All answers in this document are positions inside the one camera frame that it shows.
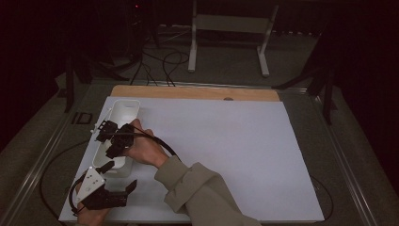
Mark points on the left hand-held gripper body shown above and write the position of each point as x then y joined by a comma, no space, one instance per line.
100,199

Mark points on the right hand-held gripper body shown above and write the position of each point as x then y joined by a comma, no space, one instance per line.
124,138

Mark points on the white plastic bin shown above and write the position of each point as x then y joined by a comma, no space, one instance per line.
127,109

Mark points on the person's left hand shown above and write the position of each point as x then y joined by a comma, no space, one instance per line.
92,217

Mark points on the person's right hand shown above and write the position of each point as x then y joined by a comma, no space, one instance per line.
146,150

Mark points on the black tripod stand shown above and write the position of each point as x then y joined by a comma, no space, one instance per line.
69,88
327,100

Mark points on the white table mat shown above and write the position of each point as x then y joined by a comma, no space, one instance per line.
235,157

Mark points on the white metal stand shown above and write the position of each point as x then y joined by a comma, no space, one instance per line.
232,24

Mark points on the metal floor rail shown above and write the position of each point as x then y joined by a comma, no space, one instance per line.
342,160
40,157

